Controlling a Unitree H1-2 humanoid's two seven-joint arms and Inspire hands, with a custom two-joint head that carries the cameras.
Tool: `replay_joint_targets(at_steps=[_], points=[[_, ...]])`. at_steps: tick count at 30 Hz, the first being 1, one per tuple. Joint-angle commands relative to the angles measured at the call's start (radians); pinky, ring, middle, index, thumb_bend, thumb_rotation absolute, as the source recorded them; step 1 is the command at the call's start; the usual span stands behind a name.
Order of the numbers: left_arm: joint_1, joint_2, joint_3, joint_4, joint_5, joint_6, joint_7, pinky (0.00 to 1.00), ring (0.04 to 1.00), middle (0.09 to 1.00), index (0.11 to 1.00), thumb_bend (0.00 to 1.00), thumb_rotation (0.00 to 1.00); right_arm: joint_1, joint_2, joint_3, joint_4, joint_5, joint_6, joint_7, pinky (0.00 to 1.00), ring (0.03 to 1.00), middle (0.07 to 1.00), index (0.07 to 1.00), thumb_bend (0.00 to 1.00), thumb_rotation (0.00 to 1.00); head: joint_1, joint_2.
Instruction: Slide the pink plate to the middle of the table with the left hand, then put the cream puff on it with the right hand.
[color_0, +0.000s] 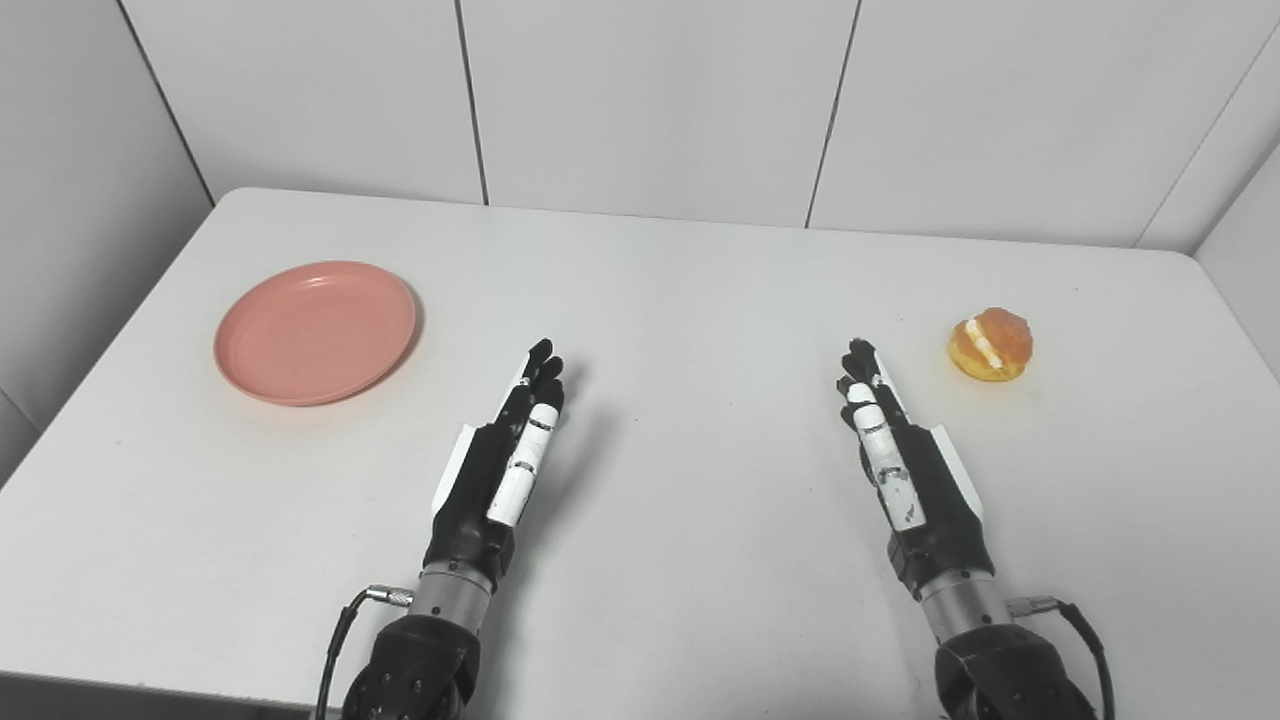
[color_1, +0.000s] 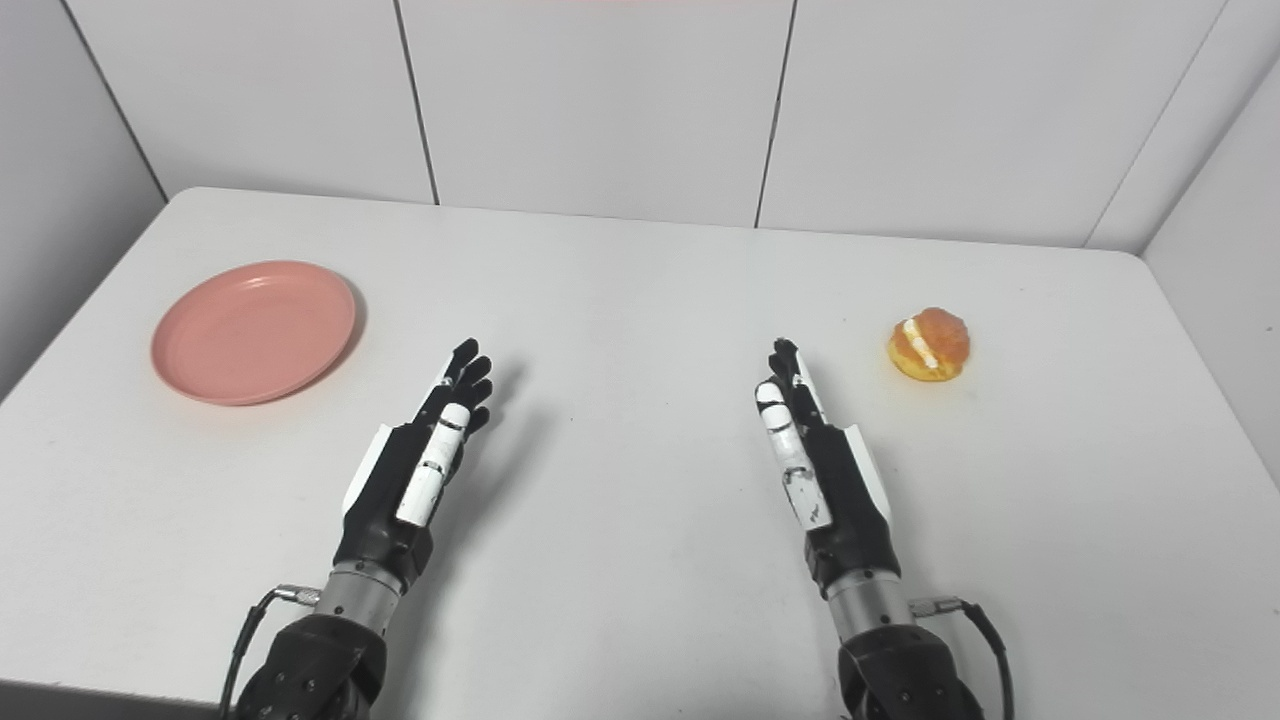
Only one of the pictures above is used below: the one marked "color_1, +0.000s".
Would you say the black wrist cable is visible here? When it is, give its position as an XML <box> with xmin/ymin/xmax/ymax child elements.
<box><xmin>910</xmin><ymin>596</ymin><xmax>1016</xmax><ymax>720</ymax></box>
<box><xmin>218</xmin><ymin>585</ymin><xmax>321</xmax><ymax>720</ymax></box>

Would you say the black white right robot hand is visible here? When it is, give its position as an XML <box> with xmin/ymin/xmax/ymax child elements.
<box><xmin>754</xmin><ymin>338</ymin><xmax>901</xmax><ymax>599</ymax></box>

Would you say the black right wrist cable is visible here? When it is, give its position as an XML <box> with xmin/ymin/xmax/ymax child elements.
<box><xmin>910</xmin><ymin>596</ymin><xmax>1016</xmax><ymax>720</ymax></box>

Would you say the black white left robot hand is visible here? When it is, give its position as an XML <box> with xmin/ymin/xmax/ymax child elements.
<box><xmin>333</xmin><ymin>338</ymin><xmax>495</xmax><ymax>593</ymax></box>

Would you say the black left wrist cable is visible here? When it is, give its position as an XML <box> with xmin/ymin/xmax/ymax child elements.
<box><xmin>218</xmin><ymin>585</ymin><xmax>321</xmax><ymax>720</ymax></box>

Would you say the pink round plate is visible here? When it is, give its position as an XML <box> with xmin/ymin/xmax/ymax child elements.
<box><xmin>150</xmin><ymin>260</ymin><xmax>358</xmax><ymax>407</ymax></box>

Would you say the golden cream puff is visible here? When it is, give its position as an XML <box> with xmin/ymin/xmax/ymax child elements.
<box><xmin>886</xmin><ymin>307</ymin><xmax>972</xmax><ymax>383</ymax></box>

